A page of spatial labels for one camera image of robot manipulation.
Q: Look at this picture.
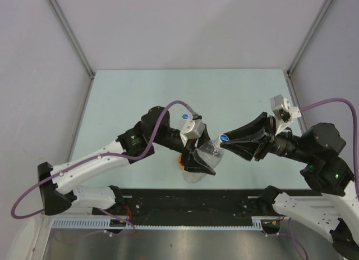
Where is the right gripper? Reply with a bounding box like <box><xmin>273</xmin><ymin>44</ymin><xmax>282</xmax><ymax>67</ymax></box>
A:
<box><xmin>220</xmin><ymin>110</ymin><xmax>315</xmax><ymax>163</ymax></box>

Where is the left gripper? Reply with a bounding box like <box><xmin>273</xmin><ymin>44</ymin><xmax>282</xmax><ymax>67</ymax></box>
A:
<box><xmin>150</xmin><ymin>125</ymin><xmax>221</xmax><ymax>176</ymax></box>

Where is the clear plastic bottle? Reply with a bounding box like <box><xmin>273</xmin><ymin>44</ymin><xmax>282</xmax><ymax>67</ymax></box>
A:
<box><xmin>181</xmin><ymin>136</ymin><xmax>224</xmax><ymax>184</ymax></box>

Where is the white blue bottle cap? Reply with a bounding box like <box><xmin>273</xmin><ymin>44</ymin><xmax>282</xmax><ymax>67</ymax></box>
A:
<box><xmin>218</xmin><ymin>134</ymin><xmax>230</xmax><ymax>144</ymax></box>

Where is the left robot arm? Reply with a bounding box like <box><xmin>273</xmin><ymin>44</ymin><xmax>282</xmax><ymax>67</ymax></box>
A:
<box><xmin>38</xmin><ymin>106</ymin><xmax>215</xmax><ymax>216</ymax></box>

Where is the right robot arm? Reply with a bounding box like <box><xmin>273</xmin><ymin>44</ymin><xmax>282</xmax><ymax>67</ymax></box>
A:
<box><xmin>220</xmin><ymin>112</ymin><xmax>358</xmax><ymax>259</ymax></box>

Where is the orange bottle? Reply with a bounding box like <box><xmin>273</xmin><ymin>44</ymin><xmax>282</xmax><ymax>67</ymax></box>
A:
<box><xmin>178</xmin><ymin>155</ymin><xmax>185</xmax><ymax>171</ymax></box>

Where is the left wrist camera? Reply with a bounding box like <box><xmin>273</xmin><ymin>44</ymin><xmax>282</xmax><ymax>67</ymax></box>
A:
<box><xmin>179</xmin><ymin>118</ymin><xmax>205</xmax><ymax>146</ymax></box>

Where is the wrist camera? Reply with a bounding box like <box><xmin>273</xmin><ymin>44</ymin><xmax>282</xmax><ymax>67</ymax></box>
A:
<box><xmin>179</xmin><ymin>118</ymin><xmax>205</xmax><ymax>146</ymax></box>
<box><xmin>270</xmin><ymin>95</ymin><xmax>302</xmax><ymax>135</ymax></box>

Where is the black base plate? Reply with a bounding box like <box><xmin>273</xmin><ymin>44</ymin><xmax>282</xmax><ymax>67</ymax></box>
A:
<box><xmin>91</xmin><ymin>188</ymin><xmax>323</xmax><ymax>219</ymax></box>

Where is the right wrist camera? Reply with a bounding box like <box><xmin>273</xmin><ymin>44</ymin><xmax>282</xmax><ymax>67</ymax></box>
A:
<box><xmin>270</xmin><ymin>95</ymin><xmax>302</xmax><ymax>135</ymax></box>

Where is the slotted cable duct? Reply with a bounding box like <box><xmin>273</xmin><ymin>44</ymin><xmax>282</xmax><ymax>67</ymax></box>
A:
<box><xmin>52</xmin><ymin>217</ymin><xmax>280</xmax><ymax>231</ymax></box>

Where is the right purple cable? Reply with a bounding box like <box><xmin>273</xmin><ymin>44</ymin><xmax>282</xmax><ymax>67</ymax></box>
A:
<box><xmin>300</xmin><ymin>97</ymin><xmax>359</xmax><ymax>200</ymax></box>

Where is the right aluminium frame post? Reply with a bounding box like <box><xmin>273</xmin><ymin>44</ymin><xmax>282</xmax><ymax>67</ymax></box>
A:
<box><xmin>286</xmin><ymin>0</ymin><xmax>335</xmax><ymax>78</ymax></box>

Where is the aluminium frame post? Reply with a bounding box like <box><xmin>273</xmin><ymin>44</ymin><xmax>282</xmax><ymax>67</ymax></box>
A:
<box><xmin>46</xmin><ymin>0</ymin><xmax>95</xmax><ymax>79</ymax></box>
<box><xmin>286</xmin><ymin>0</ymin><xmax>335</xmax><ymax>78</ymax></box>

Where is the left aluminium frame post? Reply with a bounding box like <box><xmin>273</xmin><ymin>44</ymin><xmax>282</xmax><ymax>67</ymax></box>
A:
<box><xmin>46</xmin><ymin>0</ymin><xmax>95</xmax><ymax>79</ymax></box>

